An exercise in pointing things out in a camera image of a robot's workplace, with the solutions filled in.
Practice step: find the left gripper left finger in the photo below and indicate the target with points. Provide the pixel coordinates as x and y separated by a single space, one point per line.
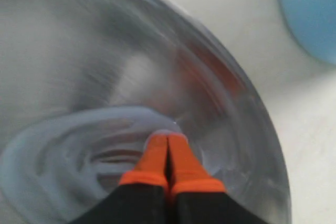
141 194

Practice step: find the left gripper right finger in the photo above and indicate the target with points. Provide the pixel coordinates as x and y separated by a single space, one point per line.
197 196

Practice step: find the blue soap pump bottle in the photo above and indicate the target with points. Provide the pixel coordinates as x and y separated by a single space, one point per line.
312 23

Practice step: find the round stainless steel plate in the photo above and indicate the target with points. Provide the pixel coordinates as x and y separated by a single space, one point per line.
85 82

